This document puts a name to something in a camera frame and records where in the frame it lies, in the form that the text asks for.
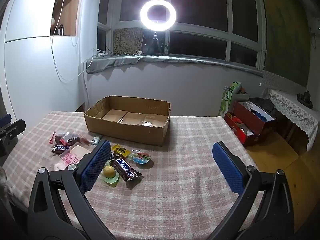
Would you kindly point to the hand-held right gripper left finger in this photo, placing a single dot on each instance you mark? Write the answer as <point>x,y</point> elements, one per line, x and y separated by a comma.
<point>96,166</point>

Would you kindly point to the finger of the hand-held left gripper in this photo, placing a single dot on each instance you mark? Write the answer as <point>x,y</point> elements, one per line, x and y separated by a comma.
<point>5,119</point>
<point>13,129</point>

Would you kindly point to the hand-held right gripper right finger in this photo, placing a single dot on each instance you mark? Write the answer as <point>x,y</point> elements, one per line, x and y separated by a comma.
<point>228,170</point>

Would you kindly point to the yellow jelly cup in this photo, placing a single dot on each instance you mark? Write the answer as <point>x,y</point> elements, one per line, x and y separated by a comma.
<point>110,172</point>

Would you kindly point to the black patterned snack packet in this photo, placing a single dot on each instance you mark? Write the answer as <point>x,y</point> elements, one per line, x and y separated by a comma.
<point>112,154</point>

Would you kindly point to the pink wafer packet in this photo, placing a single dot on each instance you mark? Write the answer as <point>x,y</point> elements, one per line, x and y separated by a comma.
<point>75,156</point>

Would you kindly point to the small brown chocolate bar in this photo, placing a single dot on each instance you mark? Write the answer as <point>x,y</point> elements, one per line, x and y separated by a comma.
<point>123,168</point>

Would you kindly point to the yellow candy packet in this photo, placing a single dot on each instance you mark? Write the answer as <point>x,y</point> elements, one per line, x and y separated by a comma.
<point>121,150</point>

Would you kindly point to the large brown chocolate bar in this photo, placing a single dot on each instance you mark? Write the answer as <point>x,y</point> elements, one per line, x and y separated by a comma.
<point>61,148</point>

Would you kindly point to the dark red snack packet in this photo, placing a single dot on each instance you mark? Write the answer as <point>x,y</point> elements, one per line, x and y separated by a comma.
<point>67,138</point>

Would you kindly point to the cardboard box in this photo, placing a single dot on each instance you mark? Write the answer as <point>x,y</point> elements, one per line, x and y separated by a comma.
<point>125,132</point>

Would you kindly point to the blue candy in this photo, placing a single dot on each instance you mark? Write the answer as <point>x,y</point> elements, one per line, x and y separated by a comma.
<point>140,158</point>

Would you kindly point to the small grey-green packet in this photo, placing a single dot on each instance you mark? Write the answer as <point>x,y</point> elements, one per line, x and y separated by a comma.
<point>96,140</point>

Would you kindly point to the red box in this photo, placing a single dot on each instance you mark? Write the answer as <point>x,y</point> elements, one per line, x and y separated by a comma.
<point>246,115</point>

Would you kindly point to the white wardrobe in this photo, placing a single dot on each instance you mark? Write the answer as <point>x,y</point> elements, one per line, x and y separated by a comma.
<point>30,55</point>

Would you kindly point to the tall green box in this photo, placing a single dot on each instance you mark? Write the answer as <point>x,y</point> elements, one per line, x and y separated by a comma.
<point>226,100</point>

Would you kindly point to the lace-covered side table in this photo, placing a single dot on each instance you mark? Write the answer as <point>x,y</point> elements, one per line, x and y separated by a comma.
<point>290,105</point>

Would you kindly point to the dark figurine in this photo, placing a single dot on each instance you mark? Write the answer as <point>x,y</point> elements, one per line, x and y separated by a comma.
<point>305,98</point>

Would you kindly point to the grey windowsill cloth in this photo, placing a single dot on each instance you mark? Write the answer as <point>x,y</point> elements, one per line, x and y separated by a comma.
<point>112,62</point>

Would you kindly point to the dark bottle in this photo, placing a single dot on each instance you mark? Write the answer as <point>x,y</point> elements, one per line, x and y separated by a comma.
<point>60,30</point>

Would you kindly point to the white power strip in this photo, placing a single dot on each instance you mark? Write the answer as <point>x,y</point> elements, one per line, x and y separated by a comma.
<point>100,53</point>

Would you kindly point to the wooden shelf niche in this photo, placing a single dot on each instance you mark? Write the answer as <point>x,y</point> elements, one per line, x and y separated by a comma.
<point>70,12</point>

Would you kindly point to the leopard print board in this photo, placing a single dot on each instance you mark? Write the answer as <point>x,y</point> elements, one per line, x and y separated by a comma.
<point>127,41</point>

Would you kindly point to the black tripod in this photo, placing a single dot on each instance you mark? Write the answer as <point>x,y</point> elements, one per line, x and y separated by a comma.
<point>155,43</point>

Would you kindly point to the olive curtain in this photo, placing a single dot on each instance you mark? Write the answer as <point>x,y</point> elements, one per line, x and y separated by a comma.
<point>282,30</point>

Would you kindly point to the white window frame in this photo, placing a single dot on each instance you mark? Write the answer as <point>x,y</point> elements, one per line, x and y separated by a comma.
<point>228,17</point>

